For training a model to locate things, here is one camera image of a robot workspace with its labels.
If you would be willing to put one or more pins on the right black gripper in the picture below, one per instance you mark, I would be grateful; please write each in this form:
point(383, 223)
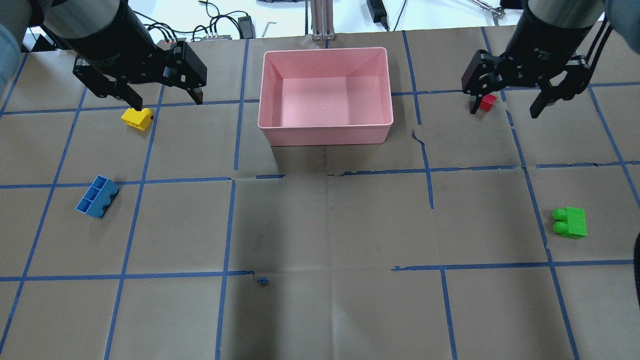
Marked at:
point(542, 44)

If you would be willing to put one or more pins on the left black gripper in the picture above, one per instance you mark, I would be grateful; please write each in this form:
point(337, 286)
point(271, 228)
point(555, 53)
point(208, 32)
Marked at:
point(111, 46)

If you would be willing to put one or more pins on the blue toy block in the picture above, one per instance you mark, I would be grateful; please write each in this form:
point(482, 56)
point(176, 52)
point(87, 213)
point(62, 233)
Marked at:
point(98, 197)

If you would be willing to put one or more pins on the green toy block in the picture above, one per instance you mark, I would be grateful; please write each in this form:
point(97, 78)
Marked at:
point(570, 222)

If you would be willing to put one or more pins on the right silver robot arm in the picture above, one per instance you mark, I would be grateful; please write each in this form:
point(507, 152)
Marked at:
point(556, 46)

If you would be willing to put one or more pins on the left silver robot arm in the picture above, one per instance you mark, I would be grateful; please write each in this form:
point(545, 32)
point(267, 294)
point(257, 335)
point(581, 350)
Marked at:
point(114, 50)

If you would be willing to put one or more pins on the pink plastic box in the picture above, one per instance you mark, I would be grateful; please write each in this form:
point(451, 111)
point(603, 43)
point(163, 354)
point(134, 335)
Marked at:
point(325, 97)

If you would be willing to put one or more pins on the red toy block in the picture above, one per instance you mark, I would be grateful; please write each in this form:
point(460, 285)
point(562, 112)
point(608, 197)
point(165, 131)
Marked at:
point(487, 102)

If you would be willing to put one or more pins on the yellow toy block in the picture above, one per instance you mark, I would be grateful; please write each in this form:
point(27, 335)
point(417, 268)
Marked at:
point(139, 120)

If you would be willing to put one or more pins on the black power adapter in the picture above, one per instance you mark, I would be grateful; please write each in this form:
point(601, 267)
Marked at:
point(246, 27)

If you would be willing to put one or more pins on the black power brick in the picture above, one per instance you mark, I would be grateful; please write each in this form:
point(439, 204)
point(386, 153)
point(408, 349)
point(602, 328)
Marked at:
point(378, 12)

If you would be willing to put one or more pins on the aluminium frame post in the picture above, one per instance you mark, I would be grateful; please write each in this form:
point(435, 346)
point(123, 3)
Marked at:
point(322, 20)

